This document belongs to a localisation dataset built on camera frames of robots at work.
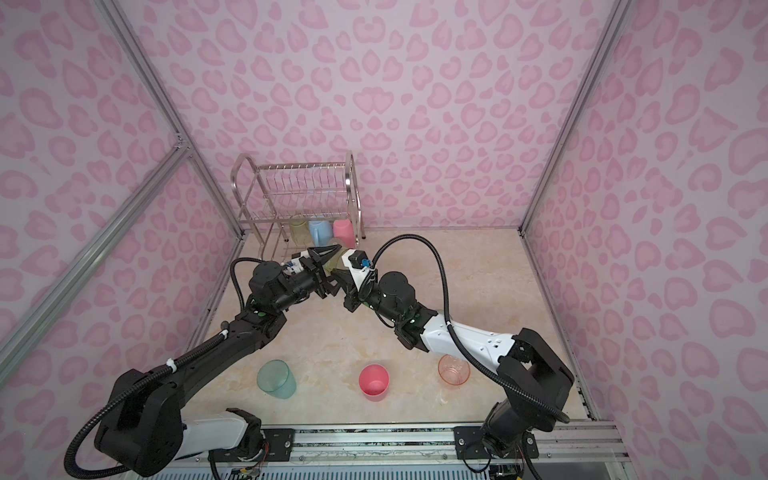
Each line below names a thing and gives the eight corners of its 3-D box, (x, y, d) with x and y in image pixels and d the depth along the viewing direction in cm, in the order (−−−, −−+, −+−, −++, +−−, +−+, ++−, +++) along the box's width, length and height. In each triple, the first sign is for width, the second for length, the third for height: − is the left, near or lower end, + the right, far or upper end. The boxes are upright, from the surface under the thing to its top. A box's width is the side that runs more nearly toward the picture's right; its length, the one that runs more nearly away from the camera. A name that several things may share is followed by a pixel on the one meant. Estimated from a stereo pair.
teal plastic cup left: (268, 398, 82) (253, 386, 74) (274, 373, 86) (261, 359, 78) (295, 398, 82) (284, 386, 74) (301, 373, 86) (291, 359, 78)
